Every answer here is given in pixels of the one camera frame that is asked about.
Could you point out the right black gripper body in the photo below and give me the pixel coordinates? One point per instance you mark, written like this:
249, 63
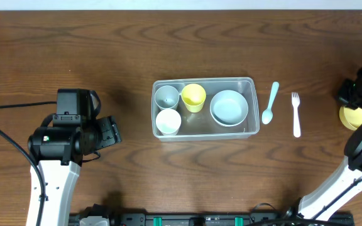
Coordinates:
347, 94

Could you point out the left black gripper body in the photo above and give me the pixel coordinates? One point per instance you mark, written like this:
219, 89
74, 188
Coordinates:
109, 132

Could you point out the yellow plastic bowl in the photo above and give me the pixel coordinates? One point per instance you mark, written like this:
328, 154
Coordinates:
350, 118

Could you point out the pink plastic fork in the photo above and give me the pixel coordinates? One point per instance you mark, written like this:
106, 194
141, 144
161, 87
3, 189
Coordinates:
296, 122

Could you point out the cream white plastic cup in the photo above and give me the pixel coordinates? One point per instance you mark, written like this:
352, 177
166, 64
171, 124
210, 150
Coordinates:
168, 122

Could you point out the grey plastic cup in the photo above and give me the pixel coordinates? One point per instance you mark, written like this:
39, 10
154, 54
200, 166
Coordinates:
167, 97

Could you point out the mint green plastic spoon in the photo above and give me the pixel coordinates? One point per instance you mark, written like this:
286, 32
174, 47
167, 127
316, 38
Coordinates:
267, 114

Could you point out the yellow plastic cup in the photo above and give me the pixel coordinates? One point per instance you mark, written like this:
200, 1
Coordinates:
193, 95

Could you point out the grey plastic bowl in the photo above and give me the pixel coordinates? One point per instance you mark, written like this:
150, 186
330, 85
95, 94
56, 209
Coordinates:
229, 108

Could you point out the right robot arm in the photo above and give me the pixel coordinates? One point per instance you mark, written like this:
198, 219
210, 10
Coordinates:
346, 181

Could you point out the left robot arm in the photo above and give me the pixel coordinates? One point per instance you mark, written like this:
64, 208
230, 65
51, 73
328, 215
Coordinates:
58, 147

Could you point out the clear plastic storage box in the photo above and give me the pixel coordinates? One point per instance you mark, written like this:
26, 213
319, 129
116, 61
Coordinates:
201, 126

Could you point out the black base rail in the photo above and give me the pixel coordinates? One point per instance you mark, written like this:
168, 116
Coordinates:
101, 215

